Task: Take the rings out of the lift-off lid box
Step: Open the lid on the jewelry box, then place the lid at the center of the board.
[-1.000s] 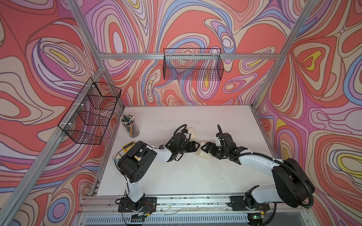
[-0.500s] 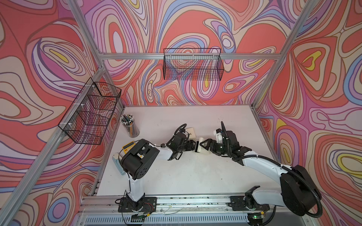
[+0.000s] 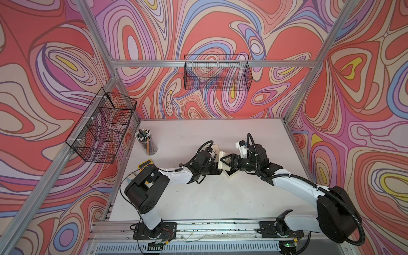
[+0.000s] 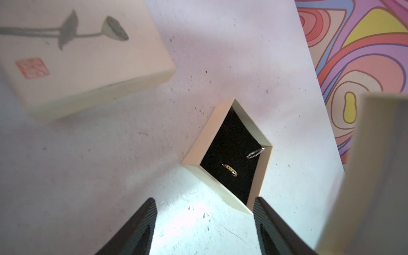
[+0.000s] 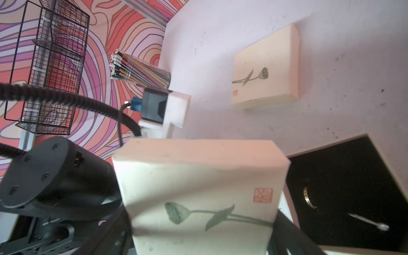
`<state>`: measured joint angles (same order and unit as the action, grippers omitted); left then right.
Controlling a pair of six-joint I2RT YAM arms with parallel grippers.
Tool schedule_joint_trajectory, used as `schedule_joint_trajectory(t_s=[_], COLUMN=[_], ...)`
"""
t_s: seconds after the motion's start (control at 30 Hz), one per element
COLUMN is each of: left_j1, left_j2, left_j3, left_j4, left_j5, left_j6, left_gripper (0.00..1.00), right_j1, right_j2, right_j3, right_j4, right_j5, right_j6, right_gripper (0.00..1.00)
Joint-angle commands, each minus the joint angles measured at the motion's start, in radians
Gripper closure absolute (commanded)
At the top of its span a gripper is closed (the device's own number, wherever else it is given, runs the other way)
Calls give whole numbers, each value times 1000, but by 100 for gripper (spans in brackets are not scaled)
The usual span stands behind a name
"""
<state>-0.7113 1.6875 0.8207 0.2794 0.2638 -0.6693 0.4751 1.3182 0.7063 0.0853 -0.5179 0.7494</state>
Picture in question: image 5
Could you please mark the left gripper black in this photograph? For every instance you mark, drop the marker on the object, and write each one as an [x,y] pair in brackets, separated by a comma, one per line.
[59,192]

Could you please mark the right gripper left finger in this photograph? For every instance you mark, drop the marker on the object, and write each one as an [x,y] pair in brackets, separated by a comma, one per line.
[113,238]

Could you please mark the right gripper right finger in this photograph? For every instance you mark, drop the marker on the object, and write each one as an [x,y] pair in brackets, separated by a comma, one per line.
[288,239]

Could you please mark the cream box base black lining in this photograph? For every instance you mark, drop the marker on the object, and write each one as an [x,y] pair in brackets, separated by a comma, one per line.
[347,199]

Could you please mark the cream lotus box far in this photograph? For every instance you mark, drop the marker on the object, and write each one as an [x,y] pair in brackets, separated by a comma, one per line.
[267,72]

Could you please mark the cup of coloured pencils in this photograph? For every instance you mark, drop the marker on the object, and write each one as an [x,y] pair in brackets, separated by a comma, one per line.
[133,70]

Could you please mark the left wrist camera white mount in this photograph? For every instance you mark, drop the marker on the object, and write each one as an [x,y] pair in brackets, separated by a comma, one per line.
[161,111]

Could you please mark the left wire basket black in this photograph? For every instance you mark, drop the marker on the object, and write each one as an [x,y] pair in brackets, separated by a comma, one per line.
[49,51]

